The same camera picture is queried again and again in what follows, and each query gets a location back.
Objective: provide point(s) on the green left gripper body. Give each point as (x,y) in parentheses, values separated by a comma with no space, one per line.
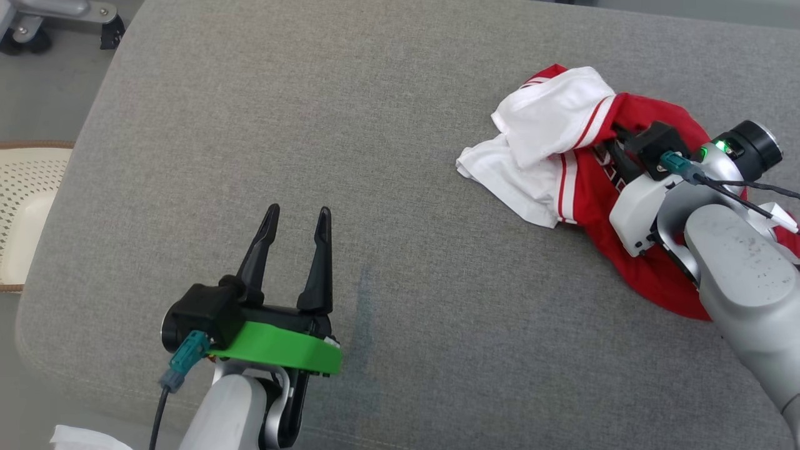
(281,350)

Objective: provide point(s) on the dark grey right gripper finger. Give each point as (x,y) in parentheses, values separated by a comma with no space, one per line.
(623,133)
(622,165)

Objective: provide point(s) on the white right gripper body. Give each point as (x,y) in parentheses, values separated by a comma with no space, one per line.
(634,212)

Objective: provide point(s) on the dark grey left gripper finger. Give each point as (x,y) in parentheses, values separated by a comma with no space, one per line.
(257,256)
(317,262)

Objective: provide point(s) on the red white Bulls jersey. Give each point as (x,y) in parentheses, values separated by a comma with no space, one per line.
(544,125)

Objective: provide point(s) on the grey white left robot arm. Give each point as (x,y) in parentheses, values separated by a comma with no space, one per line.
(225,412)

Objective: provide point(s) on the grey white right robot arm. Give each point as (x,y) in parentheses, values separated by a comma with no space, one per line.
(737,262)

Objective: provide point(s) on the cream perforated basket brown rim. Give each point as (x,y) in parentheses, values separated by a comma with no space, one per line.
(31,206)

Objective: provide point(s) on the grey wheeled equipment base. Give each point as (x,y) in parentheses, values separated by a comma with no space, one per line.
(56,9)

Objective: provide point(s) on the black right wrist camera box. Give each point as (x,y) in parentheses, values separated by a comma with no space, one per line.
(656,147)

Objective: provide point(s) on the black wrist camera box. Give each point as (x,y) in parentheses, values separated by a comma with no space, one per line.
(203,315)
(656,147)

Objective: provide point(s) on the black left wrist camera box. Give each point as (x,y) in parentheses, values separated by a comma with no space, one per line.
(203,315)

